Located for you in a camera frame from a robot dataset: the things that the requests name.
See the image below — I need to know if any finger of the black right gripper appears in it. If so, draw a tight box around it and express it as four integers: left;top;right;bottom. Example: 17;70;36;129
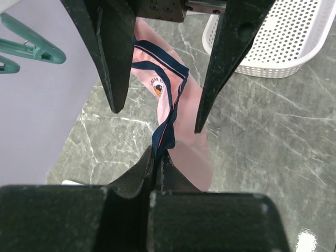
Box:
62;0;136;113

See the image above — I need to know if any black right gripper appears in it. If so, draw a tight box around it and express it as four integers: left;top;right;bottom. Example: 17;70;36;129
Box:
131;0;275;133

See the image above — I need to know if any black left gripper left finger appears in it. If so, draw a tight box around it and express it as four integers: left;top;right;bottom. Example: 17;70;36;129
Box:
1;146;154;251

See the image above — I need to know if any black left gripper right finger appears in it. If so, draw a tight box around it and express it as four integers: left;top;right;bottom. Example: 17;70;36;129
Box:
148;153;290;251

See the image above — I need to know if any white perforated plastic basket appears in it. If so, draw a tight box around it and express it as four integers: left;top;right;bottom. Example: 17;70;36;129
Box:
202;0;336;79

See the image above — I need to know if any pink underwear navy trim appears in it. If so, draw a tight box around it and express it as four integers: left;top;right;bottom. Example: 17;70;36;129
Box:
131;18;213;192

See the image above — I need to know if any teal front clothes peg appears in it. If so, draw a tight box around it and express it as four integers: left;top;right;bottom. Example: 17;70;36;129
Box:
0;56;20;74

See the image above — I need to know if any teal left front peg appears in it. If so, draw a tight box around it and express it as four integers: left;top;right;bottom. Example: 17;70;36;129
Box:
1;13;66;65

